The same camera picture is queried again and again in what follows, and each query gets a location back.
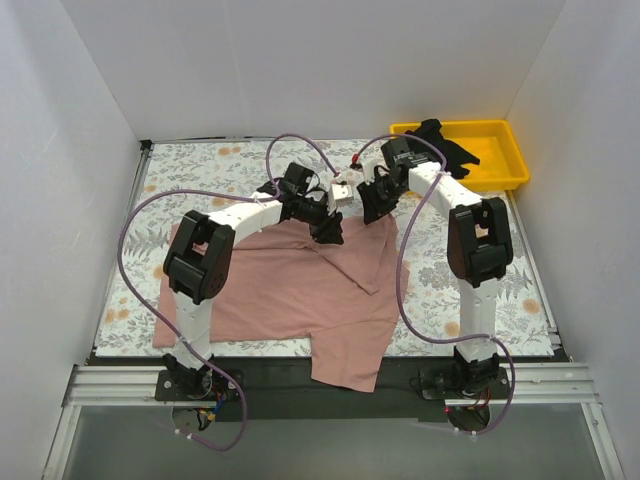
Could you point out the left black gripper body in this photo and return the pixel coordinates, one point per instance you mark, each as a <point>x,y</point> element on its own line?
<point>324,222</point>

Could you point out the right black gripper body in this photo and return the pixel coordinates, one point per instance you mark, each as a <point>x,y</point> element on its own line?
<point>375,196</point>

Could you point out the pink t shirt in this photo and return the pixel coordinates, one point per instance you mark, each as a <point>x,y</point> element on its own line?
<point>343,298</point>

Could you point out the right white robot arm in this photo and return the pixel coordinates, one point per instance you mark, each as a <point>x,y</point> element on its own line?
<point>479,247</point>

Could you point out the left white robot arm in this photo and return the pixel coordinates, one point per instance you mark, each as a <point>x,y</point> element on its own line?
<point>198,261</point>

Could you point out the black t shirt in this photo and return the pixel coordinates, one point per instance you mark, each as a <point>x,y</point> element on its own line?
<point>457,157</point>

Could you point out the yellow plastic bin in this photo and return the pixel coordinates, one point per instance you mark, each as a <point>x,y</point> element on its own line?
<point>501,167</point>

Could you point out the floral table mat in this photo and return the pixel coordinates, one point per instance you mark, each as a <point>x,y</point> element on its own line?
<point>178,177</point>

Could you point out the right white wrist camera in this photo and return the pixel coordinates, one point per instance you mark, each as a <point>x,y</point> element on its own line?
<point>367,167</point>

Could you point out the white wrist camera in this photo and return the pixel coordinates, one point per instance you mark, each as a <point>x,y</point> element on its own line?
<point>367,167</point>
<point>339,193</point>

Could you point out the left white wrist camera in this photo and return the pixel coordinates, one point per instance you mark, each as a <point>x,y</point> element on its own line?
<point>339,193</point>

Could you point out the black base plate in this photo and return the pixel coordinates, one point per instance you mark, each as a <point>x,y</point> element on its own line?
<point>418,388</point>

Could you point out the aluminium frame rail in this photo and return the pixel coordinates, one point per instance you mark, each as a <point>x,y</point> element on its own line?
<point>112,427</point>

